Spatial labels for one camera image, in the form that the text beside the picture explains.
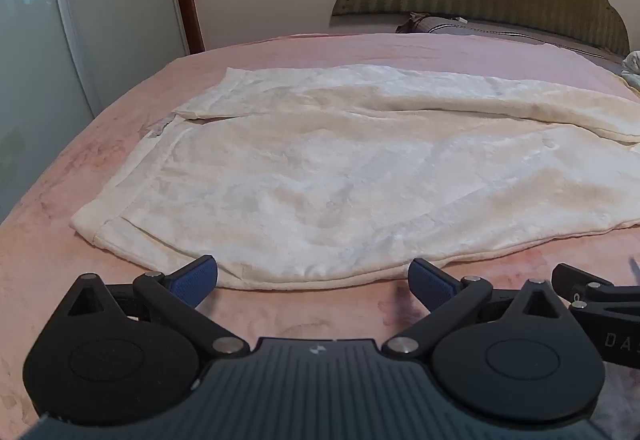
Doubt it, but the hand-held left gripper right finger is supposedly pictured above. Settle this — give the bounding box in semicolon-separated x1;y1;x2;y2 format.
381;259;572;362

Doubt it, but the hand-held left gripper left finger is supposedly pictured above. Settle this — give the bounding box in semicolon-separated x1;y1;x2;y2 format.
64;254;252;365

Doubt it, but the cream white blanket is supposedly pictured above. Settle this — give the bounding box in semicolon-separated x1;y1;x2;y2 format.
70;64;640;292

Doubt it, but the white crumpled cloth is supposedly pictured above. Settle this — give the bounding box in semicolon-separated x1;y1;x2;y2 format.
620;50;640;92

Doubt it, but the pink blanket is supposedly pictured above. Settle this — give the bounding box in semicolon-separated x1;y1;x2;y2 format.
0;31;640;440

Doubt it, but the grey striped pillow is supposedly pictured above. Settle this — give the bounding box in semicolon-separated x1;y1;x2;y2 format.
396;12;632;67

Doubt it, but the white wardrobe door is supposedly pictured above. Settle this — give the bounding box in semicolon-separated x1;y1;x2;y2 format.
54;0;192;119

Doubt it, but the frosted glass sliding door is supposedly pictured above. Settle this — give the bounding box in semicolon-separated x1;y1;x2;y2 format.
0;0;97;224

